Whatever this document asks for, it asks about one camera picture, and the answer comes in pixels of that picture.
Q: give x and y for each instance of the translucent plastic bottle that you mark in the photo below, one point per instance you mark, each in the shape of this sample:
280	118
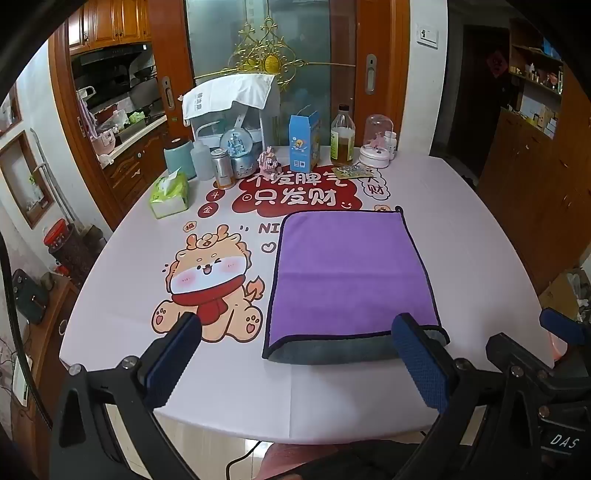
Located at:
201	159

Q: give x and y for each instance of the wooden wall niche frame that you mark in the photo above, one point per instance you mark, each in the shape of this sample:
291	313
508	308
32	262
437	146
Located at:
11	152

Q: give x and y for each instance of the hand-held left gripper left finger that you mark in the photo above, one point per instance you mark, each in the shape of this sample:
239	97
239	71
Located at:
173	362

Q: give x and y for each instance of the wooden lower kitchen cabinet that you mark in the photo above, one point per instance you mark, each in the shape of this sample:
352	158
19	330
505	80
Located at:
134	166

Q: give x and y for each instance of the white pill bottle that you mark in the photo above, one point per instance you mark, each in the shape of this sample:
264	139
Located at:
391	144

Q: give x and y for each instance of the glass bottle with yellow liquid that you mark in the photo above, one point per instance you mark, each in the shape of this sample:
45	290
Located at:
342	143

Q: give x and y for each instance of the pink figurine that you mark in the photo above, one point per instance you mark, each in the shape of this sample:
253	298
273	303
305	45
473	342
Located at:
269	160

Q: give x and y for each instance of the wooden side cabinet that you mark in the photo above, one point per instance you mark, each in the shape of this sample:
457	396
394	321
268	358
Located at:
46	369

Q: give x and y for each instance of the blue carton box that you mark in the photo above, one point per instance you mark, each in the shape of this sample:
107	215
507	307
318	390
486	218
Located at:
302	143

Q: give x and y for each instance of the printed cartoon tablecloth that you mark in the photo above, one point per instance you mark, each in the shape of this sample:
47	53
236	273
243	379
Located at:
115	341

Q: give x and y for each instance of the range hood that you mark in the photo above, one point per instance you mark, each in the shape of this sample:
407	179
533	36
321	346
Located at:
111	59

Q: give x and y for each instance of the green tissue pack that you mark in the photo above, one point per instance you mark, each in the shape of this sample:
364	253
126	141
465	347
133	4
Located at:
168	196

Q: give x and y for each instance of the red door decoration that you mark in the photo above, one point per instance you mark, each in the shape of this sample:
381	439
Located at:
496	65

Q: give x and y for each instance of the red bucket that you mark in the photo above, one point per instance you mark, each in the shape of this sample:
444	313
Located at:
56	233

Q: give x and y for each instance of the small sticker card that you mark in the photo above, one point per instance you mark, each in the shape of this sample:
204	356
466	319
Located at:
352	172

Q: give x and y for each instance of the gold ornament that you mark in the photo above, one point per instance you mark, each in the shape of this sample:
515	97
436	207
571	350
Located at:
270	60

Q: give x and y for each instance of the purple towel with dark trim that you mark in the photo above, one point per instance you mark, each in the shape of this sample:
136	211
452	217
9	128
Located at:
351	272

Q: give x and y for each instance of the cardboard box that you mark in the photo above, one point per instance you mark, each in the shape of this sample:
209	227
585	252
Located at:
565	290

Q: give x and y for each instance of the black bag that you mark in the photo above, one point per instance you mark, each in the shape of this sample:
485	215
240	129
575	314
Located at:
30	295

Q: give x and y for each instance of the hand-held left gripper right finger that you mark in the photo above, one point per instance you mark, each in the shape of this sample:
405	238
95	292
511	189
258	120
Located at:
421	367

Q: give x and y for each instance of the person's leg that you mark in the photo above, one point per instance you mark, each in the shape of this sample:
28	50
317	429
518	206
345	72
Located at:
286	461

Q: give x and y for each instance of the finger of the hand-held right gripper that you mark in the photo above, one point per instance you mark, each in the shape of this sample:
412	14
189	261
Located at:
561	325
517	353

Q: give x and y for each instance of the white cloth cover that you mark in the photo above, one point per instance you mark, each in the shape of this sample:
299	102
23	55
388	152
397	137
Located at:
226	94

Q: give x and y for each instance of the white light switch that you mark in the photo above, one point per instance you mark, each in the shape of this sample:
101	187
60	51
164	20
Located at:
428	36

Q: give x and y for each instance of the teal cup with lid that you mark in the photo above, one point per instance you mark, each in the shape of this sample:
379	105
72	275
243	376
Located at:
178	159

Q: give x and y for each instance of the glass dome with pink figure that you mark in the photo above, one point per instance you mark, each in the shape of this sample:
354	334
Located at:
376	143

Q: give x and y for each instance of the wooden wall shelf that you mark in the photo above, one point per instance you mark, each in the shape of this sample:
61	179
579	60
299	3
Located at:
538	78

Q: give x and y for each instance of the metal can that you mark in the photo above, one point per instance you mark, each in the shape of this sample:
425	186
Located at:
222	168

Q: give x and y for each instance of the wooden upper kitchen cabinets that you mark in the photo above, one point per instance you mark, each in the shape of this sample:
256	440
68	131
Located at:
108	23

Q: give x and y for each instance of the white countertop appliance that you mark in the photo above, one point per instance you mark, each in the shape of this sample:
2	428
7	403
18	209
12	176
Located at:
258	122

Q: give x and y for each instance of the snow globe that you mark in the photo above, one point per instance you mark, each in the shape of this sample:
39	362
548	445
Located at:
238	147

